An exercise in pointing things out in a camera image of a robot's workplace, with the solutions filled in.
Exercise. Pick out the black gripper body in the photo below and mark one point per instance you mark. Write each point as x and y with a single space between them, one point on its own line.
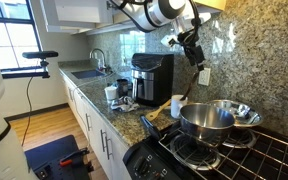
193 51

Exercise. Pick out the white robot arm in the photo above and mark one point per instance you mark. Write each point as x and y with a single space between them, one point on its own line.
157 13

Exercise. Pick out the white ceramic mug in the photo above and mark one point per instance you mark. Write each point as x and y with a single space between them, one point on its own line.
177 106

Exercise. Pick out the light wooden spatula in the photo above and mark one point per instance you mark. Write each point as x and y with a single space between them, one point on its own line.
157 111

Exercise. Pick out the deep stainless steel bowl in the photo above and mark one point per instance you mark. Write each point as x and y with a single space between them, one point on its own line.
205 125

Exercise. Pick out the shallow silver bowl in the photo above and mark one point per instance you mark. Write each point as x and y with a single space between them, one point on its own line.
247 115

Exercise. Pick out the black patterned mug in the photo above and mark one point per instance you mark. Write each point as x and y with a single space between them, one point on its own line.
122 88

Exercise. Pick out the black kitchen stove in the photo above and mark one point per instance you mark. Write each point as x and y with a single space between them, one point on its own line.
150 163

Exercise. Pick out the black steel air fryer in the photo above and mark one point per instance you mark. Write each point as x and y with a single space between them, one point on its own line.
152 80

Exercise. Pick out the patterned kitchen cloth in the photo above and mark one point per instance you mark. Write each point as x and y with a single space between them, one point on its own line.
125 104

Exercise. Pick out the white paper cup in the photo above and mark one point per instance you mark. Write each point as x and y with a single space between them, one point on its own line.
110 93

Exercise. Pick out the chrome sink faucet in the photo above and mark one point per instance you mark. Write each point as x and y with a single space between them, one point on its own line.
100 58

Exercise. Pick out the kitchen sink basin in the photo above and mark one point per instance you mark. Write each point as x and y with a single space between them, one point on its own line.
88 73

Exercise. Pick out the white lower cabinets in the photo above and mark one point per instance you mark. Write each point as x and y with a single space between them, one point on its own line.
97 140

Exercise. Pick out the white upper cabinet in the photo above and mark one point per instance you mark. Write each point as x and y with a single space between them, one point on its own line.
77 13

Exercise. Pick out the black perforated robot cart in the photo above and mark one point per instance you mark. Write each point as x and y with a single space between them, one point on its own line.
54 156

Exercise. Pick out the black framed window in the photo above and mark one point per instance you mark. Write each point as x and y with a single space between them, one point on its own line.
10 33

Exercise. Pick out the white wall outlet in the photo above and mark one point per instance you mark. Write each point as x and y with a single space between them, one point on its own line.
204 77

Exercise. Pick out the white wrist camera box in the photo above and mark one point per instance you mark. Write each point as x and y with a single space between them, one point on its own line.
169 40

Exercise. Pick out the black stereo camera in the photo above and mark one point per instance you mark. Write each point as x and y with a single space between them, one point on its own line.
40 54

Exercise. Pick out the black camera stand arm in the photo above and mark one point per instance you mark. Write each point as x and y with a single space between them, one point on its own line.
27 74

